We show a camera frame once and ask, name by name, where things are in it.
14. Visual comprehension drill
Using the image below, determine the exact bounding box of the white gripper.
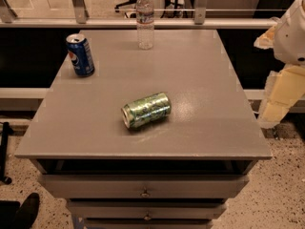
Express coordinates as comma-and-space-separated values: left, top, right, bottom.
254, 0, 305, 124

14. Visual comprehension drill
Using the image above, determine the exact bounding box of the green soda can lying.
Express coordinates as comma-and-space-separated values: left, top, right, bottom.
121, 93, 172, 129

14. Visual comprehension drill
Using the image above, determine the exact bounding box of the black stand left edge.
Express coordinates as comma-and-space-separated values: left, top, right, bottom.
0, 122, 13, 185

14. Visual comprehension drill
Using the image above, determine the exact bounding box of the metal glass railing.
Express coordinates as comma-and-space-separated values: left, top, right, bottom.
0, 0, 278, 29

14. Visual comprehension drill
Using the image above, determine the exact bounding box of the blue Pepsi can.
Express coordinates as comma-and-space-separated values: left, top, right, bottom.
66, 33, 95, 77

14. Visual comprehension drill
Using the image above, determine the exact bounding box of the grey drawer cabinet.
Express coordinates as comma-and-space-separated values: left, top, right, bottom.
16, 30, 271, 229

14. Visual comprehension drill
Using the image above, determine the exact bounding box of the black shoe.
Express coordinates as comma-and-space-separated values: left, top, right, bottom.
10, 193, 40, 229

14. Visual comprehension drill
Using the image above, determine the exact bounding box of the clear plastic water bottle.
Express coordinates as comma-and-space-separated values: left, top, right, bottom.
135, 0, 154, 50

